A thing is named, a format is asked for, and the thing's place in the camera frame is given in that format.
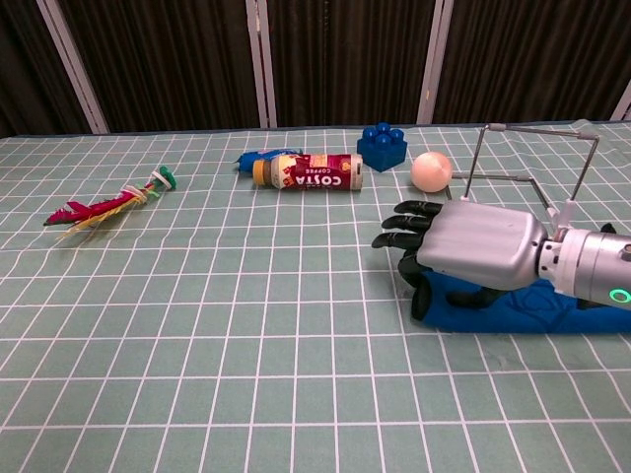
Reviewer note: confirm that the blue building block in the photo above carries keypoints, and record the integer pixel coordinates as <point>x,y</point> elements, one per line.
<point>382,150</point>

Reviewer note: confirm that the black and blue cloth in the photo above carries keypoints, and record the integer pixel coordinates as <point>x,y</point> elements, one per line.
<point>532,310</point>

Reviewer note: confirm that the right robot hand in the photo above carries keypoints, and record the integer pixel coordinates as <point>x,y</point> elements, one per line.
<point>483,246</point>

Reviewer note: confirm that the Costa coffee bottle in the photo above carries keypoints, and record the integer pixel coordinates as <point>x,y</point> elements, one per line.
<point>310,172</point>

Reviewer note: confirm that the peach ball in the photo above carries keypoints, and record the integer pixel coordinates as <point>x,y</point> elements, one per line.
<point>431,171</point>

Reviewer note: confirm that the green grid cutting mat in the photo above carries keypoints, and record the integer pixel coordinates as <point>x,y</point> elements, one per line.
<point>246,320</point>

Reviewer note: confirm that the blue snack packet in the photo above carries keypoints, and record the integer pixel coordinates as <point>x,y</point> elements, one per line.
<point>249,158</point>

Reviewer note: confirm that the colourful feather toy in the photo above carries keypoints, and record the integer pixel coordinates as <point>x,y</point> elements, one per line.
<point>98,209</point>

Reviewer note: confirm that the white partition post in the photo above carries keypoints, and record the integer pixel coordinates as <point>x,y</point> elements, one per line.
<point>434,69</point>
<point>622,103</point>
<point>261,69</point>
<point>74,69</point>

